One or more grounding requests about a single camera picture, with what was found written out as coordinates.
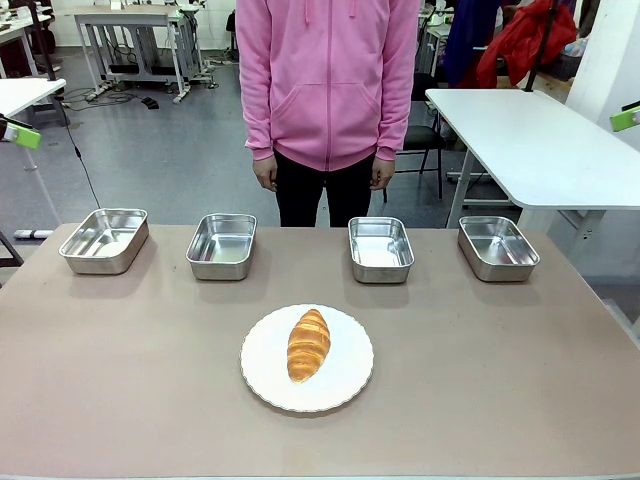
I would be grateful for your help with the person's right forearm pink sleeve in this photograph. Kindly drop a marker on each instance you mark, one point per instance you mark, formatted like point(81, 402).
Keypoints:
point(257, 125)

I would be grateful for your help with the person's left forearm pink sleeve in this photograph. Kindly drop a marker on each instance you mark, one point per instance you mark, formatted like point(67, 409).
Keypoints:
point(395, 125)

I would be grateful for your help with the stainless steel rectangular container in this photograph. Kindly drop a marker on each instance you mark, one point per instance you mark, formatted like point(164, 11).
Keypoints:
point(222, 247)
point(105, 242)
point(497, 250)
point(380, 250)

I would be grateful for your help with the golden brown croissant bread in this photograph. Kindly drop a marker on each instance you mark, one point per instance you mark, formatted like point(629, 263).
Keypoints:
point(308, 345)

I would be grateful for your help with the person's right hand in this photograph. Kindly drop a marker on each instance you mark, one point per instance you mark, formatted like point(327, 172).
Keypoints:
point(265, 175)

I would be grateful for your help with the person's left hand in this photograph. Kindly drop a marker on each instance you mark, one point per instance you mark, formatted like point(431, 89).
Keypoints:
point(382, 175)

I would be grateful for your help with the small white table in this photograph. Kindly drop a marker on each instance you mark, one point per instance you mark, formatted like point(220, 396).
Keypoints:
point(25, 92)

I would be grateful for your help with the large white table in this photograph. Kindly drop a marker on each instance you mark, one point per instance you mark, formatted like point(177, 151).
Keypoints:
point(540, 145)

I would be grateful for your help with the white power strip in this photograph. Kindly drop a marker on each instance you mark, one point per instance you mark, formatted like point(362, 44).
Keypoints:
point(32, 233)

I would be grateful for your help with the black tripod leg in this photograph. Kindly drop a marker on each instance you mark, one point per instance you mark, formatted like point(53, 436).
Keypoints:
point(10, 250)

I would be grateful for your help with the red jacket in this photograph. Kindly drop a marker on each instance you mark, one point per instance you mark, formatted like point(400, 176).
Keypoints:
point(525, 40)

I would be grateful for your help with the small black floor object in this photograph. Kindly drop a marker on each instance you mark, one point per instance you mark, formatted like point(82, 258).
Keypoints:
point(150, 103)

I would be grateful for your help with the grey framed workshop desk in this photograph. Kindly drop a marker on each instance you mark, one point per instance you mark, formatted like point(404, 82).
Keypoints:
point(135, 30)

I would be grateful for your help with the dark blue hanging cloth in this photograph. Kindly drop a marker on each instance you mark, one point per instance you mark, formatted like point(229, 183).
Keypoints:
point(465, 40)

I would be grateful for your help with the black folding chair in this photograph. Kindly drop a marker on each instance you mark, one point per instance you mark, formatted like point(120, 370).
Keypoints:
point(425, 135)

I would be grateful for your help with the person's black trousers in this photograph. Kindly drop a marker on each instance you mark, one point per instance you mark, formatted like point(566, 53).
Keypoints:
point(305, 195)

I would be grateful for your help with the person's pink hoodie torso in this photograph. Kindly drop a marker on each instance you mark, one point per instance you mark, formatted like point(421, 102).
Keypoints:
point(327, 75)

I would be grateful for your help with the white scalloped round plate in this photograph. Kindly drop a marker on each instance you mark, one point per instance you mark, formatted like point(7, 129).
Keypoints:
point(345, 370)

